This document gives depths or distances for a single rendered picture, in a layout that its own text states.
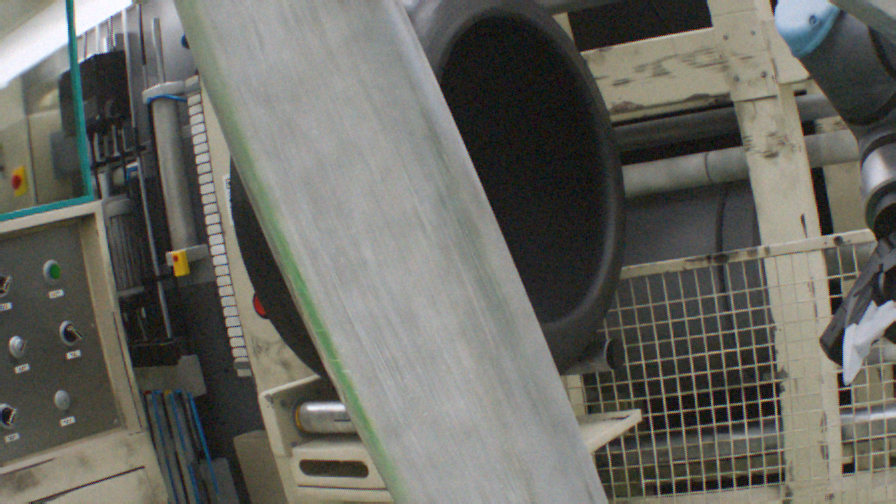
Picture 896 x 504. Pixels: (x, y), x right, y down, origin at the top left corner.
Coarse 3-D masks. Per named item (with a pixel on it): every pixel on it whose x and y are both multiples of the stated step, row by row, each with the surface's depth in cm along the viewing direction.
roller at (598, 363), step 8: (592, 344) 165; (600, 344) 164; (608, 344) 163; (616, 344) 164; (584, 352) 165; (592, 352) 164; (600, 352) 163; (608, 352) 163; (616, 352) 164; (624, 352) 165; (584, 360) 165; (592, 360) 164; (600, 360) 163; (608, 360) 163; (616, 360) 163; (576, 368) 166; (584, 368) 165; (592, 368) 165; (600, 368) 164; (608, 368) 164; (616, 368) 164
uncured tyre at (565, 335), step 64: (448, 0) 142; (512, 0) 153; (448, 64) 180; (512, 64) 176; (576, 64) 164; (512, 128) 183; (576, 128) 177; (512, 192) 185; (576, 192) 178; (256, 256) 142; (512, 256) 184; (576, 256) 176; (576, 320) 154
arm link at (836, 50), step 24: (792, 0) 86; (816, 0) 83; (792, 24) 84; (816, 24) 82; (840, 24) 81; (864, 24) 79; (792, 48) 86; (816, 48) 83; (840, 48) 82; (864, 48) 80; (816, 72) 86; (840, 72) 84; (864, 72) 82; (840, 96) 87; (864, 96) 86; (888, 96) 86; (864, 120) 88
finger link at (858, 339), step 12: (876, 312) 77; (888, 312) 74; (864, 324) 76; (876, 324) 74; (888, 324) 72; (852, 336) 75; (864, 336) 74; (876, 336) 73; (852, 348) 74; (864, 348) 75; (852, 360) 74; (852, 372) 73
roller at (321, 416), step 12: (300, 408) 160; (312, 408) 159; (324, 408) 158; (336, 408) 156; (300, 420) 160; (312, 420) 158; (324, 420) 157; (336, 420) 156; (348, 420) 154; (312, 432) 161; (324, 432) 159; (336, 432) 158; (348, 432) 157
